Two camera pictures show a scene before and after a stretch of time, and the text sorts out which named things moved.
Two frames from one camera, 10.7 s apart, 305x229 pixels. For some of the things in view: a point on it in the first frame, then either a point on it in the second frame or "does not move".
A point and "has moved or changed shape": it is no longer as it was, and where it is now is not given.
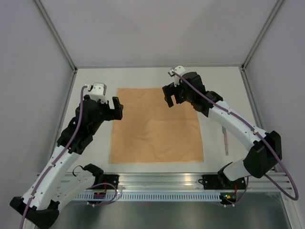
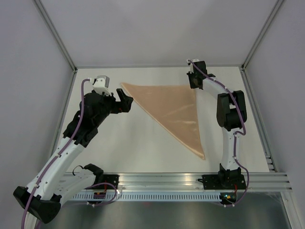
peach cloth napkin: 150,131 has moved or changed shape
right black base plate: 221,182 does not move
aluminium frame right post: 266,26 does not move
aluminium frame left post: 42,10 does not move
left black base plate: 112,179 does not move
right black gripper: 170,90 → 192,85
